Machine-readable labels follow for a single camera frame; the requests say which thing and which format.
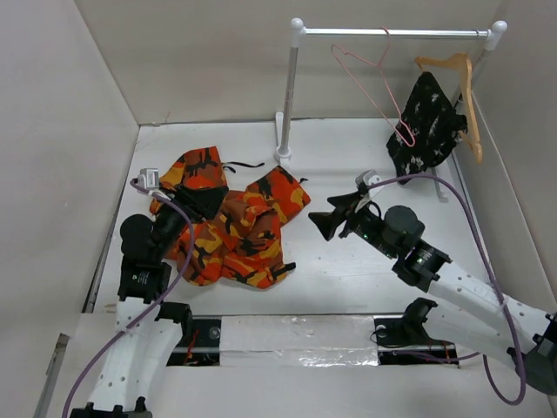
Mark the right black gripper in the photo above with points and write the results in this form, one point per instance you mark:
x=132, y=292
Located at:
x=327, y=222

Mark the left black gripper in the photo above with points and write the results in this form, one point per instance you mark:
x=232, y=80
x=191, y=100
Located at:
x=202, y=201

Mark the orange camouflage trousers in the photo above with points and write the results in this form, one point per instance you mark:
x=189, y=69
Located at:
x=243, y=242

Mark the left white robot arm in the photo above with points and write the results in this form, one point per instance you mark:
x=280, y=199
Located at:
x=124, y=374

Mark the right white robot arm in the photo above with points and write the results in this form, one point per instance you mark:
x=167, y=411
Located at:
x=457, y=307

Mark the wooden clothes hanger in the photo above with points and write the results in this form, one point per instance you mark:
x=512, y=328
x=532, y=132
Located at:
x=461, y=63

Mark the white metal clothes rack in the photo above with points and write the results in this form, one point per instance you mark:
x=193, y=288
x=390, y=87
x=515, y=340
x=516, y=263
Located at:
x=489, y=37

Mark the black white patterned garment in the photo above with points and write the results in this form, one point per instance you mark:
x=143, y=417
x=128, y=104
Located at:
x=428, y=131

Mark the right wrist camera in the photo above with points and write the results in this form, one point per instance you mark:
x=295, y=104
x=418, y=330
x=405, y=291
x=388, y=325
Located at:
x=365, y=179

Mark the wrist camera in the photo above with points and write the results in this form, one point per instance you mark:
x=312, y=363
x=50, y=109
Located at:
x=365, y=179
x=147, y=181

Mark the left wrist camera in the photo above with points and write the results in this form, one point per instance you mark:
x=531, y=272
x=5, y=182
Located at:
x=147, y=181

